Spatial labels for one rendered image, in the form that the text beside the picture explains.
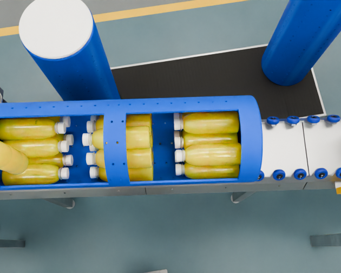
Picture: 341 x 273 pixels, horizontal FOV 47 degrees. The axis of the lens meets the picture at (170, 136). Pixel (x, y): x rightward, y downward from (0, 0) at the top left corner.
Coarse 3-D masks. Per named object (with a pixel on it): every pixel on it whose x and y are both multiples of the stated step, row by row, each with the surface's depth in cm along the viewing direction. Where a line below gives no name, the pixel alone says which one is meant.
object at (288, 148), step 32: (288, 128) 147; (320, 128) 147; (288, 160) 144; (320, 160) 144; (0, 192) 144; (32, 192) 144; (64, 192) 145; (96, 192) 146; (128, 192) 147; (160, 192) 148; (192, 192) 148
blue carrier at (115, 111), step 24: (216, 96) 125; (240, 96) 124; (72, 120) 139; (120, 120) 116; (168, 120) 140; (240, 120) 116; (120, 144) 114; (168, 144) 142; (72, 168) 138; (120, 168) 116; (168, 168) 138; (240, 168) 117
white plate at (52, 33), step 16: (48, 0) 149; (64, 0) 149; (80, 0) 150; (32, 16) 148; (48, 16) 148; (64, 16) 148; (80, 16) 148; (32, 32) 146; (48, 32) 146; (64, 32) 146; (80, 32) 146; (32, 48) 144; (48, 48) 144; (64, 48) 144; (80, 48) 144
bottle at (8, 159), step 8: (0, 144) 104; (0, 152) 103; (8, 152) 106; (16, 152) 111; (0, 160) 104; (8, 160) 107; (16, 160) 111; (24, 160) 116; (0, 168) 108; (8, 168) 110; (16, 168) 113; (24, 168) 117
